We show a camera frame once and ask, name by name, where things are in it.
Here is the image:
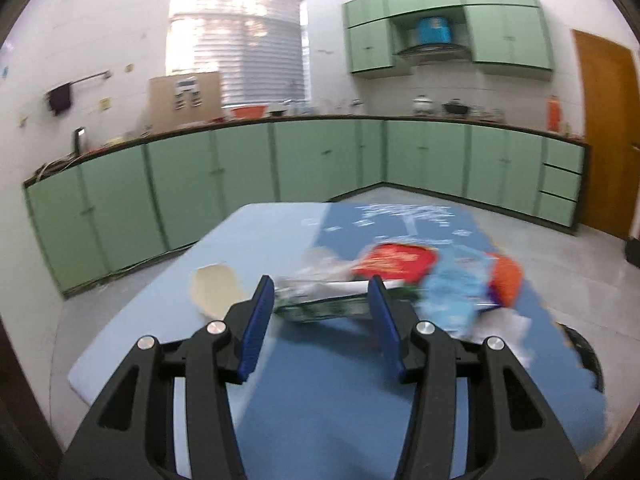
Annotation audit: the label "red paper cup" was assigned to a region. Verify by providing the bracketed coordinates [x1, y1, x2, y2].
[352, 243, 438, 283]

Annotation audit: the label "range hood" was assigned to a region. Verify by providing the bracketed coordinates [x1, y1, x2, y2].
[398, 42, 472, 65]

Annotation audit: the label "blue box above hood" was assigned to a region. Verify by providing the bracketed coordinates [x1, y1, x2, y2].
[416, 16, 452, 46]

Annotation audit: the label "steel electric kettle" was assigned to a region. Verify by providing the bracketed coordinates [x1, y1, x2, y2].
[72, 127, 88, 157]

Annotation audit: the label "green upper kitchen cabinets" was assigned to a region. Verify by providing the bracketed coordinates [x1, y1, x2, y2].
[343, 0, 554, 79]

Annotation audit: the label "green white milk carton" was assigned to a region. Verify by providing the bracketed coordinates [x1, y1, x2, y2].
[273, 275, 417, 325]

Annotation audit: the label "brown cardboard box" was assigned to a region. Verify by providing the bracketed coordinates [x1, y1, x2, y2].
[148, 72, 224, 133]

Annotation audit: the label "orange thermos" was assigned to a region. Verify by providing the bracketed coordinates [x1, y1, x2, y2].
[547, 96, 562, 133]

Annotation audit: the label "black trash bin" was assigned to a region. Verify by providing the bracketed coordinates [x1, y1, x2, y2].
[559, 323, 604, 393]

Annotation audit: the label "dark towel on rail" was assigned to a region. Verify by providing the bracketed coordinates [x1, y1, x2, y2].
[47, 82, 73, 116]

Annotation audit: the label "brown wooden door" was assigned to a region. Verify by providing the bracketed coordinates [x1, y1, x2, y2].
[573, 30, 639, 240]

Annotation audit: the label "window with white blinds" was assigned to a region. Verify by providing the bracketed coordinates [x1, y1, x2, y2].
[165, 0, 310, 106]

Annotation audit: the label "light blue plastic wrapper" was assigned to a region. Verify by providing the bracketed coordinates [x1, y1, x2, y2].
[416, 245, 496, 339]

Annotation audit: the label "white tissue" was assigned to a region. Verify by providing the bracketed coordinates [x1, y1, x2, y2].
[297, 247, 355, 282]

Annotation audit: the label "blue tablecloth with tree print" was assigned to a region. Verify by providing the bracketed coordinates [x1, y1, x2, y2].
[238, 203, 605, 479]

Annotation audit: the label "white cooking pot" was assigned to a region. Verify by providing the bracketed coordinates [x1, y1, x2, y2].
[412, 96, 434, 116]

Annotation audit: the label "black wok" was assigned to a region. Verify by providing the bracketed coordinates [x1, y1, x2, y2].
[442, 99, 470, 117]

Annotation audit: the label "red basin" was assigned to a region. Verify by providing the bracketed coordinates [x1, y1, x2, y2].
[231, 105, 268, 120]

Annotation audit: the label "green kitchen cabinets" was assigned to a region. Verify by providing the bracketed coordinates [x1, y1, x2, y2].
[24, 116, 589, 295]
[343, 0, 554, 79]

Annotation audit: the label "light blue table mat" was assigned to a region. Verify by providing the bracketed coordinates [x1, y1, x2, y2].
[68, 203, 331, 479]

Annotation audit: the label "metal towel rail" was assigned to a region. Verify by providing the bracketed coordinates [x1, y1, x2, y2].
[67, 70, 113, 86]

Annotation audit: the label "green lower kitchen cabinets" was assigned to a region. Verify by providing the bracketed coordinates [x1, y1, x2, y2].
[24, 116, 589, 295]

